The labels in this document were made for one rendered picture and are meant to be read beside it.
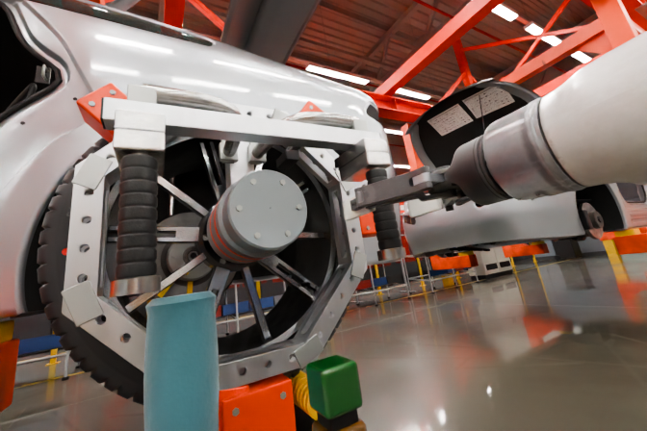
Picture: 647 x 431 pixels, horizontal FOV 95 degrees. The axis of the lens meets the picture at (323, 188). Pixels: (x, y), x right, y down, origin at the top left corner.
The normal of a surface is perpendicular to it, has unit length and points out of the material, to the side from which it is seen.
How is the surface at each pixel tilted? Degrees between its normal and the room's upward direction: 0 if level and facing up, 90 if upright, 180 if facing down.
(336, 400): 90
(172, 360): 88
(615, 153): 130
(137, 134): 90
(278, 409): 90
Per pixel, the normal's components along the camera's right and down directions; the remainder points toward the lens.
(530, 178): -0.56, 0.63
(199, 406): 0.73, -0.23
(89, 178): 0.47, -0.29
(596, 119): -0.89, 0.15
